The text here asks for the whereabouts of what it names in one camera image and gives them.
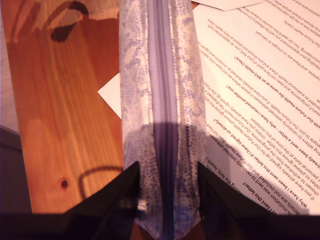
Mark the lilac snakeskin zip pouch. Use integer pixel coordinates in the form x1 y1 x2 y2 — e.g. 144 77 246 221
117 0 208 240

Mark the white printed letter sheet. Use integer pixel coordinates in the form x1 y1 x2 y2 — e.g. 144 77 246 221
97 0 320 216

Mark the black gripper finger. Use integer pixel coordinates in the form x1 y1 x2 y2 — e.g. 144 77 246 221
64 161 141 240
197 161 272 240

